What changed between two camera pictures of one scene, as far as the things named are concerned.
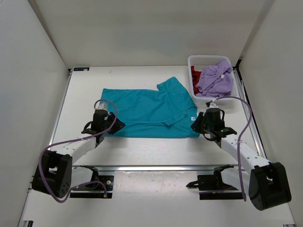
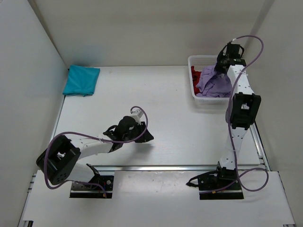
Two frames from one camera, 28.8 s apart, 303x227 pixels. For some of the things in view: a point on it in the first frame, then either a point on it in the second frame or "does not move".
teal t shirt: [168, 112] to [81, 80]
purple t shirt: [216, 81] does not move
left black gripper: [118, 125] to [146, 137]
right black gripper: [196, 126] to [217, 67]
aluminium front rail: [154, 169] does not move
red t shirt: [195, 75] does not move
